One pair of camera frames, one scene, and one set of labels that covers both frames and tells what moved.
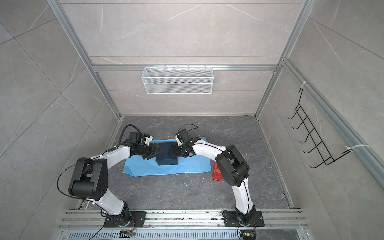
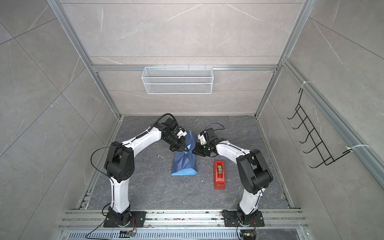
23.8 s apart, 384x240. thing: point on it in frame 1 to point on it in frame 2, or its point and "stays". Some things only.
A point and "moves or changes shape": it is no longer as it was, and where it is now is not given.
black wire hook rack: [319, 150] stays
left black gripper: [154, 149] to [181, 147]
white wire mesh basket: [177, 80] stays
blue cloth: [137, 166] moves or changes shape
